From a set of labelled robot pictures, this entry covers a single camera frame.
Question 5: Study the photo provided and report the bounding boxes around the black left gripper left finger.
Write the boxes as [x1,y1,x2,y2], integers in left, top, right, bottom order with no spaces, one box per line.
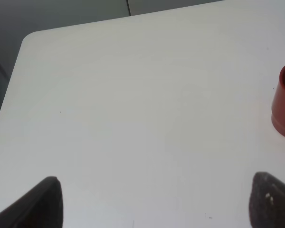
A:
[0,176,64,228]

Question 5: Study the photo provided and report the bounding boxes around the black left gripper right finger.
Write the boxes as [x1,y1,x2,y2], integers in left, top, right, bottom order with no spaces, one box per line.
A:
[248,172,285,228]

